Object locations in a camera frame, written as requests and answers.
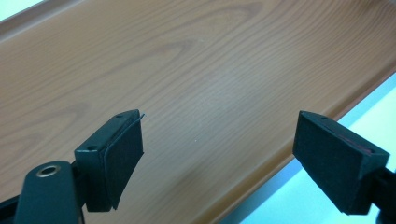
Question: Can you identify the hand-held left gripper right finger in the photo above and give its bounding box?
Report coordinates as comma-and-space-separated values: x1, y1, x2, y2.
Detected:
291, 110, 390, 216

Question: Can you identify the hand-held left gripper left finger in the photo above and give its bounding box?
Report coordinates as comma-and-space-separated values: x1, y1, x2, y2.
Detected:
74, 108, 146, 214

